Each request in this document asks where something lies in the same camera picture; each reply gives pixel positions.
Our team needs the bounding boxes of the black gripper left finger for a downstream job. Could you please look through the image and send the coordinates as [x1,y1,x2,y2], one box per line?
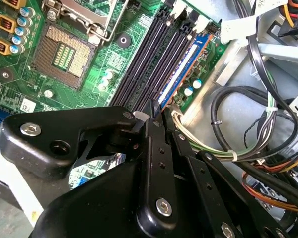
[0,99,179,230]

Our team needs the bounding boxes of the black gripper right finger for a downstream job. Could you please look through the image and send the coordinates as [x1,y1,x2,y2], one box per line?
[163,109,293,238]

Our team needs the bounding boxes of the blue RAM stick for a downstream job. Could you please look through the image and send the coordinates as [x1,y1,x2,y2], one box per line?
[156,33,214,111]

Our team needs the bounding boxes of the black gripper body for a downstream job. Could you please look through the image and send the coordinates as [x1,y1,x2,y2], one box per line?
[28,158,212,238]

